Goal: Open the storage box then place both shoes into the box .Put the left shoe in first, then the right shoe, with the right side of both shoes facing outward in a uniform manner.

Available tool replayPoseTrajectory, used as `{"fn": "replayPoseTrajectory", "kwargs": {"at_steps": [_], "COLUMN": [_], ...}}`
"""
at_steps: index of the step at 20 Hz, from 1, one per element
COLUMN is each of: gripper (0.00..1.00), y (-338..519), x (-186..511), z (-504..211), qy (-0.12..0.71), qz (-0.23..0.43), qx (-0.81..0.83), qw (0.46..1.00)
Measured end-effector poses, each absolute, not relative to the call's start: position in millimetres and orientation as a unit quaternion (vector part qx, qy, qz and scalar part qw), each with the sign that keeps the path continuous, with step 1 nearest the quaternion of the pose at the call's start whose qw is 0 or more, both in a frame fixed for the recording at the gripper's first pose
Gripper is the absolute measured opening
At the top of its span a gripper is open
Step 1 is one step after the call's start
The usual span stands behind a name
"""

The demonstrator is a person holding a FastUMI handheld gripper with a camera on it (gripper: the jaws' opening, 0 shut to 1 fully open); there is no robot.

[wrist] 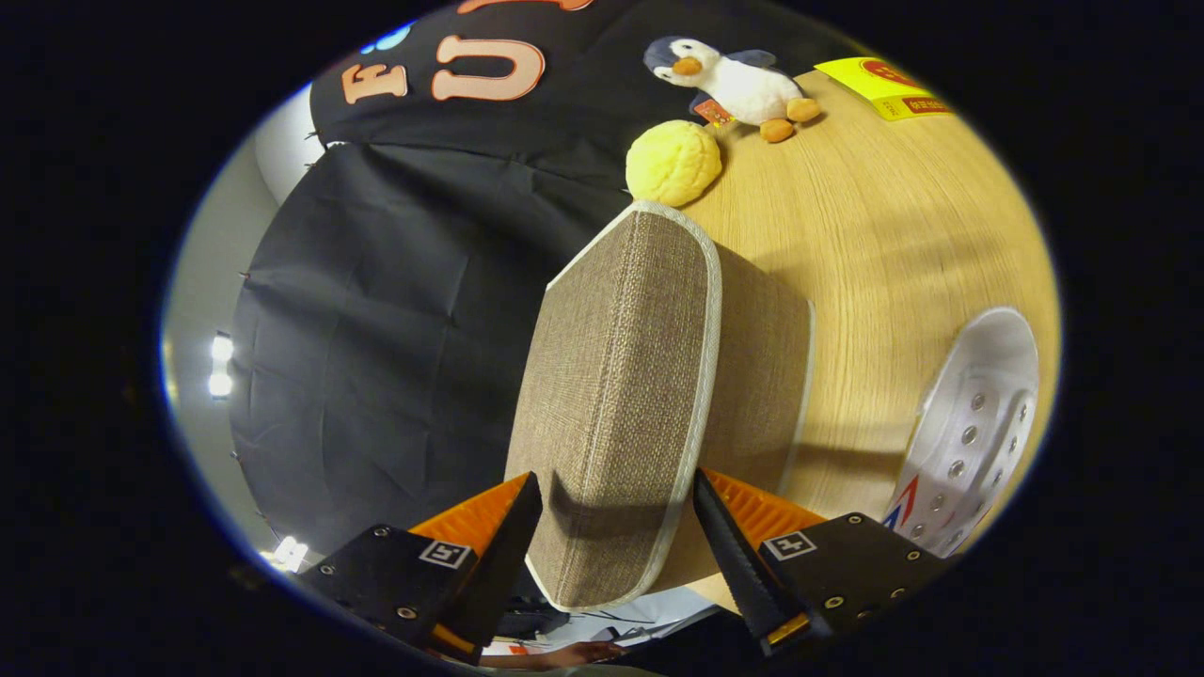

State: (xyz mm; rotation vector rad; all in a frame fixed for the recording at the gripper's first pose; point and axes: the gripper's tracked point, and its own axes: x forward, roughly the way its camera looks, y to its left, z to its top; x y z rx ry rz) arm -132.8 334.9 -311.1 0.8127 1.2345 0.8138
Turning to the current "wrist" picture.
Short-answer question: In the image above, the white canvas shoe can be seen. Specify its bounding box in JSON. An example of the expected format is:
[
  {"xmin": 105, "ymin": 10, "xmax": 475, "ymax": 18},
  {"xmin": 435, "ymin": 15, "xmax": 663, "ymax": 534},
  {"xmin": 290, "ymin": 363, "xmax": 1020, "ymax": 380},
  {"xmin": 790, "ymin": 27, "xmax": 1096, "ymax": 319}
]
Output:
[{"xmin": 882, "ymin": 307, "xmax": 1041, "ymax": 559}]

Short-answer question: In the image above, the yellow book with red circle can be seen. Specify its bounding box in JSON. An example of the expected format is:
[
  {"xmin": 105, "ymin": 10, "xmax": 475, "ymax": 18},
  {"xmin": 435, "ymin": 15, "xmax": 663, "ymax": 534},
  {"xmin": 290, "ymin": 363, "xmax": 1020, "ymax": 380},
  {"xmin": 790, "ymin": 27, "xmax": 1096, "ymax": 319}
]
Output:
[{"xmin": 815, "ymin": 56, "xmax": 956, "ymax": 122}]

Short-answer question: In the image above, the penguin plush toy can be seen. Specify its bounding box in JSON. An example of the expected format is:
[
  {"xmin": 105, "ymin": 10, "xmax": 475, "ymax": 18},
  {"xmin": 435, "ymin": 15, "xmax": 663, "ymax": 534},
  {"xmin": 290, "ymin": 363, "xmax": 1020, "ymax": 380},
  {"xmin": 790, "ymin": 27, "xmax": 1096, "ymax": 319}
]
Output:
[{"xmin": 643, "ymin": 36, "xmax": 822, "ymax": 144}]

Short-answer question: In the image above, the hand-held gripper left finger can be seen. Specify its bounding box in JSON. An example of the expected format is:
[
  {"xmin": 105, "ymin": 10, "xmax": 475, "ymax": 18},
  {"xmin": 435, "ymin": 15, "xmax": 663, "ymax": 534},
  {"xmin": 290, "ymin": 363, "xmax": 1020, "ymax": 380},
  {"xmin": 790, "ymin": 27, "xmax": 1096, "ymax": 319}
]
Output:
[{"xmin": 299, "ymin": 472, "xmax": 545, "ymax": 667}]

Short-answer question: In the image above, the yellow round plush toy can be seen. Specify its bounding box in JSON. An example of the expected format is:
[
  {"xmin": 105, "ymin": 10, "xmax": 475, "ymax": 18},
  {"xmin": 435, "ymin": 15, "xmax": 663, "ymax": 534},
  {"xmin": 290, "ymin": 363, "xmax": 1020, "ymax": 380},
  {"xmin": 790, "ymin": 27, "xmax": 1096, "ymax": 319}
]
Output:
[{"xmin": 626, "ymin": 119, "xmax": 724, "ymax": 208}]

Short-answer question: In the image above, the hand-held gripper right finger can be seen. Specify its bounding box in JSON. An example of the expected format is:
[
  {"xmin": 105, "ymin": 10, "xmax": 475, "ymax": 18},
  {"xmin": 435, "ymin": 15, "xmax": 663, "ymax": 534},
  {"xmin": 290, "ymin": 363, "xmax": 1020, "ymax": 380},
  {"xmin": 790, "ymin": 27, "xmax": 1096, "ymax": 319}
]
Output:
[{"xmin": 693, "ymin": 468, "xmax": 951, "ymax": 657}]

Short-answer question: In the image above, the brown fabric storage box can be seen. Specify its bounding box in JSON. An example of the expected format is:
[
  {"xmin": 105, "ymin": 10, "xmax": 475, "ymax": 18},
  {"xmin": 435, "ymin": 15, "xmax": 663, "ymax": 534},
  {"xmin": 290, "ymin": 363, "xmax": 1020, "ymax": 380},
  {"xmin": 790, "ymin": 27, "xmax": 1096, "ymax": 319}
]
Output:
[{"xmin": 505, "ymin": 199, "xmax": 816, "ymax": 612}]

